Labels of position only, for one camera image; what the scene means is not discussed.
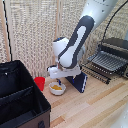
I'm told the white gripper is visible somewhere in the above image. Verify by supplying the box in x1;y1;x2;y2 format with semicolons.
45;64;83;86

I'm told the white ceramic bowl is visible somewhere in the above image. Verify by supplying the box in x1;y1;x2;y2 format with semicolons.
48;81;67;97

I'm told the black dish rack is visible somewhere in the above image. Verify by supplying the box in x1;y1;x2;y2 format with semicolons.
87;51;126;73

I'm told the yellow food piece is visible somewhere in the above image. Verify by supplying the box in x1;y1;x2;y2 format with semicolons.
55;85;64;92
50;85;60;92

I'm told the red plastic cup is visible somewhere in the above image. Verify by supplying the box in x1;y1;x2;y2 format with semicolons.
33;76;46;92

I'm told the black fabric storage box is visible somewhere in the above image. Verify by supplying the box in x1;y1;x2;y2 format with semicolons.
0;59;52;128

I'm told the woven folding screen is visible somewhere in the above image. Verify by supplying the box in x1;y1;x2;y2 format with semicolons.
0;0;128;79

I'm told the black vertical pole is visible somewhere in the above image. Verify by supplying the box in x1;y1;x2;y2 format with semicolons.
2;0;13;63

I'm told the black wire rack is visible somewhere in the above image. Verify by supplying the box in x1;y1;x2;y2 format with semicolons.
79;63;113;85

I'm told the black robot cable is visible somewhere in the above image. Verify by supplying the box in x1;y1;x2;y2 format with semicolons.
102;3;128;43

